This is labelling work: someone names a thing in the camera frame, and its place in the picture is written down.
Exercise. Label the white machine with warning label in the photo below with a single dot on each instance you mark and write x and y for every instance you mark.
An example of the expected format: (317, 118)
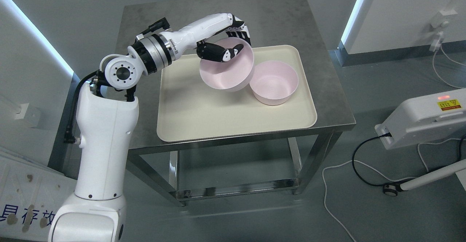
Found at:
(425, 118)

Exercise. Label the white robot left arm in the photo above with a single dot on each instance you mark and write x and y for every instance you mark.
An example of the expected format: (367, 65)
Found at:
(96, 210)

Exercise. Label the stainless steel table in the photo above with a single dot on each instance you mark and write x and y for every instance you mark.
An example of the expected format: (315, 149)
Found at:
(271, 23)

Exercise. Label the white wall socket with plug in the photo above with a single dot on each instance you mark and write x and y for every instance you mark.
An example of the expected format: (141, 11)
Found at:
(439, 23)

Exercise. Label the white wall socket left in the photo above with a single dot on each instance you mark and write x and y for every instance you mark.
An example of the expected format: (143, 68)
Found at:
(23, 112)

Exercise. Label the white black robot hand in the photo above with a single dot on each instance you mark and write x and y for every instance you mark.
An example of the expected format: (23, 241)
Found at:
(194, 36)

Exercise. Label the cream plastic tray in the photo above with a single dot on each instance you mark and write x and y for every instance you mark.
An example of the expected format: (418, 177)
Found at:
(189, 109)

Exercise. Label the white stand leg with caster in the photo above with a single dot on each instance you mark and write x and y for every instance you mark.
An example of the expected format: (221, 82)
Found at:
(392, 189)

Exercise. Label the pink bowl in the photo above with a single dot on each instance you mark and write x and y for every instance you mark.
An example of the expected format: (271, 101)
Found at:
(233, 75)
(274, 82)

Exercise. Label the white signboard with blue text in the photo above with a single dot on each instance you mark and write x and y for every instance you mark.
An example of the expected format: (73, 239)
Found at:
(30, 196)

